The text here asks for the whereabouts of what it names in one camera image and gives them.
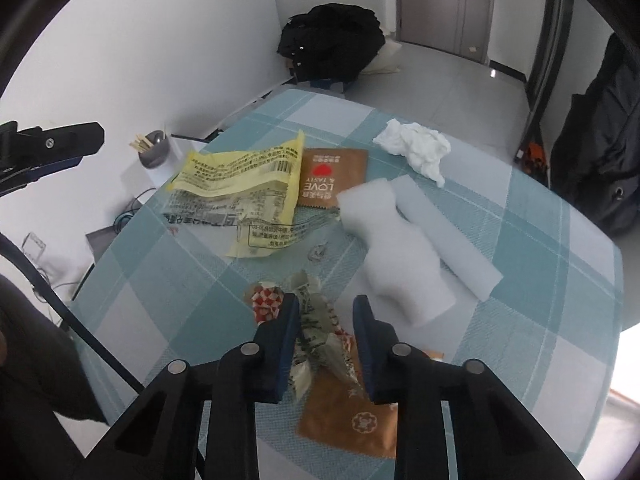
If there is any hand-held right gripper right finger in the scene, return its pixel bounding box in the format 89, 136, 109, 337
352, 295, 586, 480

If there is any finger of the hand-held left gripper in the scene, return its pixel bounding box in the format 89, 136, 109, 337
0, 121, 106, 197

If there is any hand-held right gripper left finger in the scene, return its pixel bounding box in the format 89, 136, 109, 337
65, 293, 301, 480

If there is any grey printed wrapper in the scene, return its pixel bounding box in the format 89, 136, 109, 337
286, 271, 366, 402

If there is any white paper tissue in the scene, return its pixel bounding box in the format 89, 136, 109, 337
391, 175, 504, 303

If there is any yellow bread wrapper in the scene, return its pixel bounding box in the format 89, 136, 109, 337
163, 130, 307, 259

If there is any red white checkered wrapper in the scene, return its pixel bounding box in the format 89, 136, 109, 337
243, 282, 287, 322

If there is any brown packet with flower print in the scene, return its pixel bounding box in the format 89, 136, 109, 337
297, 347, 445, 460

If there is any grey cup with wooden sticks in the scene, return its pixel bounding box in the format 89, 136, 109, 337
129, 130, 171, 169

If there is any thick white foam block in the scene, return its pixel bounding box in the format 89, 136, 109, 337
337, 178, 457, 329

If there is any brown packet with red heart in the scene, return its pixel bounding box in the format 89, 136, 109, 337
297, 148, 370, 209

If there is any blue white checkered tablecloth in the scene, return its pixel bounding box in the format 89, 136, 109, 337
70, 88, 624, 480

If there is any crumpled white tissue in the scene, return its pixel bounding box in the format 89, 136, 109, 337
372, 119, 451, 187

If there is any person's dark clothing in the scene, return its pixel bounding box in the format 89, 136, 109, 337
0, 275, 108, 480

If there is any orange tool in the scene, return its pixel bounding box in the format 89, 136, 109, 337
518, 142, 550, 173

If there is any white pillow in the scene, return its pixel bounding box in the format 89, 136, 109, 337
364, 40, 404, 75

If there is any black backpack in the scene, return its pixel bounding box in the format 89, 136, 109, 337
278, 3, 387, 86

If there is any dark hanging jacket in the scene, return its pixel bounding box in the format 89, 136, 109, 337
549, 32, 640, 238

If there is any grey door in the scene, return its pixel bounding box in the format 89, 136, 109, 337
394, 0, 497, 65

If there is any black metal rack pole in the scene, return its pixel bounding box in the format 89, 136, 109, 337
523, 0, 576, 128

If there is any black cable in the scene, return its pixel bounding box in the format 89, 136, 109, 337
0, 232, 147, 397

